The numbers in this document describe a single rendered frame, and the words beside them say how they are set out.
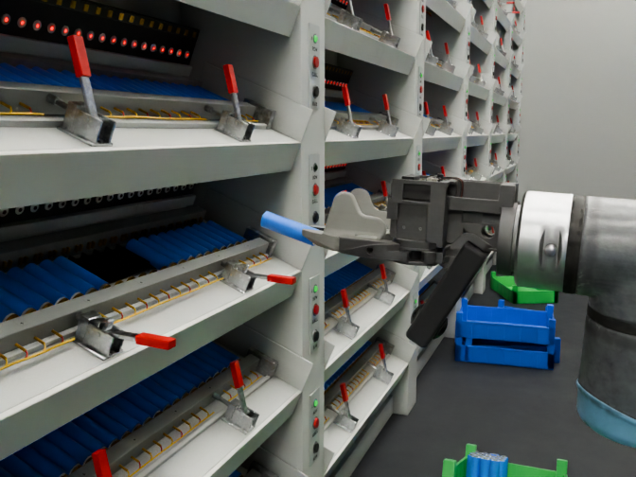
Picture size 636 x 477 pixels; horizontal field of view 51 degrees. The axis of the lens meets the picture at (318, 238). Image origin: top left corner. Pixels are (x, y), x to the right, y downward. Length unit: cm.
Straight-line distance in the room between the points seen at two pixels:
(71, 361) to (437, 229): 35
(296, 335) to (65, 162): 55
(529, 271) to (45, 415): 43
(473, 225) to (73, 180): 36
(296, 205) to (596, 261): 51
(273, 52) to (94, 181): 46
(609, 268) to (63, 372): 47
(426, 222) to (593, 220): 15
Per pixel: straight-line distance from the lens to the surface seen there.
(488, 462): 140
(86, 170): 59
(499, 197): 63
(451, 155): 233
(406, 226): 63
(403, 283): 169
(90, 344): 64
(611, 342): 63
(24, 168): 54
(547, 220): 61
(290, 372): 105
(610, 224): 61
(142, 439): 81
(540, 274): 62
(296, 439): 109
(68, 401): 61
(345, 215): 66
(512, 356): 220
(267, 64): 100
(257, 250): 96
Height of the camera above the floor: 73
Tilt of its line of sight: 9 degrees down
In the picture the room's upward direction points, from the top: straight up
